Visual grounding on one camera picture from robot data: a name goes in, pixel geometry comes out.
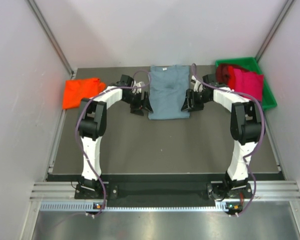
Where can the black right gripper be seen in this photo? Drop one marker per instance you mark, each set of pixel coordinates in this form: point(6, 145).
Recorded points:
point(191, 94)

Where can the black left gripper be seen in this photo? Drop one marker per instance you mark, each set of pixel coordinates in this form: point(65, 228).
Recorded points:
point(136, 108)

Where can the blue grey t shirt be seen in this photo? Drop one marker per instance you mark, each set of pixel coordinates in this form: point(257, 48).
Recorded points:
point(167, 92)

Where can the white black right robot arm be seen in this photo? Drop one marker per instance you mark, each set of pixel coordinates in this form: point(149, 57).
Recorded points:
point(246, 127)

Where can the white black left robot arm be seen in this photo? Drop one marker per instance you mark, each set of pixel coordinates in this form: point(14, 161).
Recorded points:
point(91, 126)

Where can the dark red t shirt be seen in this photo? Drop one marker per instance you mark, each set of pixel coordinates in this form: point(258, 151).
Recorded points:
point(222, 72)

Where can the pink t shirt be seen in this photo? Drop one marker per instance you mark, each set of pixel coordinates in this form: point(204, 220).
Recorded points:
point(250, 83)

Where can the orange folded t shirt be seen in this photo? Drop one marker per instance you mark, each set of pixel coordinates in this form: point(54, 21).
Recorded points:
point(75, 90)

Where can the green plastic bin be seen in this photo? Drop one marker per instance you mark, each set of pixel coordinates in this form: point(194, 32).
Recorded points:
point(250, 63)

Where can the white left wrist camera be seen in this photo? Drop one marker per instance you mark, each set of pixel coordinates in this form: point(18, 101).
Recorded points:
point(137, 87)

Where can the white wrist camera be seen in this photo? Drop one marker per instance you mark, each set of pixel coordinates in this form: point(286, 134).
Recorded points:
point(197, 85)
point(137, 87)

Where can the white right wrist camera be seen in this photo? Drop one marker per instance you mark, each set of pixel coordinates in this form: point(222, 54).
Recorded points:
point(197, 85)

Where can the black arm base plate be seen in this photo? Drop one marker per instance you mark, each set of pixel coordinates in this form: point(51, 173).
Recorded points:
point(121, 191)

